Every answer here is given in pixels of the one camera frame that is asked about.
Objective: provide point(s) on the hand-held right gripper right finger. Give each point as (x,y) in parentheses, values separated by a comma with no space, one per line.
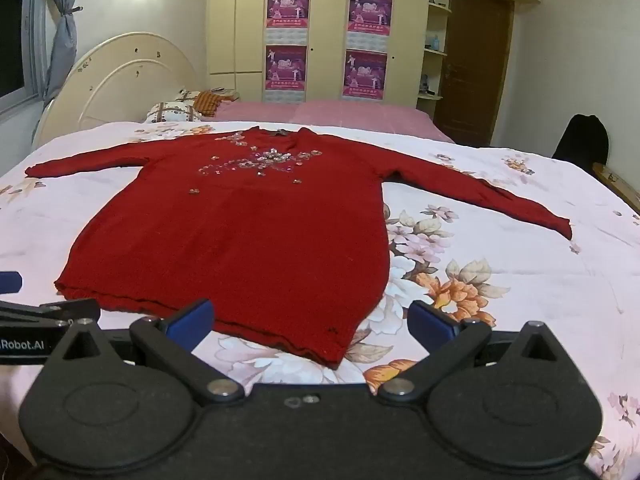
(430,322)

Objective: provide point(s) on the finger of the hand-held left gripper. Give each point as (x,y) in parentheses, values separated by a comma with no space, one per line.
(45,311)
(10,282)

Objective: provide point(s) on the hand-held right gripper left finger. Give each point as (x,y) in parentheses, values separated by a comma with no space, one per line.
(190,321)

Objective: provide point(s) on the red sequined sweater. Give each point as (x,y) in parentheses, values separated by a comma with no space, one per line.
(240,240)

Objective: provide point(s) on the floral white bed sheet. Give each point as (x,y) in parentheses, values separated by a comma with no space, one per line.
(525,270)

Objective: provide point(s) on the patterned white pillow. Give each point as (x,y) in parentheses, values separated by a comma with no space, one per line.
(186,95)
(172,111)

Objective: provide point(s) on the orange checked cloth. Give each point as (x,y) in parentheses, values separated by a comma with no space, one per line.
(210,102)

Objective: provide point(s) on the cream arched headboard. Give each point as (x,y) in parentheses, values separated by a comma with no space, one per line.
(110,85)

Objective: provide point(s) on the pink bed sheet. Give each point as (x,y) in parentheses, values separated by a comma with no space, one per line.
(350,115)

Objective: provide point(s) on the wooden furniture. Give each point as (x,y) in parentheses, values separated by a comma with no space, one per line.
(617,185)

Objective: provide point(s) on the dark cloth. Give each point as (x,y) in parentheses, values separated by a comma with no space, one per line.
(582,140)

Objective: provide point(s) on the grey curtain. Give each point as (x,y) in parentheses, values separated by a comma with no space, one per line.
(62,35)

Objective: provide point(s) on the window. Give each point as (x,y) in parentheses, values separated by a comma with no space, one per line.
(17,25)

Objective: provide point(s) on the brown wooden door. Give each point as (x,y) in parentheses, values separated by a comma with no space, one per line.
(475,60)

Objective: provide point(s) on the small blue bottle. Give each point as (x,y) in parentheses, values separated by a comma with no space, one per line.
(435,40)

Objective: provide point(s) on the cream corner shelf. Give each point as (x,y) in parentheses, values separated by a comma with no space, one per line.
(436,22)

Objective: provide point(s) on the cream wardrobe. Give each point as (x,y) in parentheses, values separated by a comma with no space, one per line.
(327,20)

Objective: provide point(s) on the purple wall poster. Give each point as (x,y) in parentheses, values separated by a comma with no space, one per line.
(285,68)
(370,11)
(365,74)
(288,6)

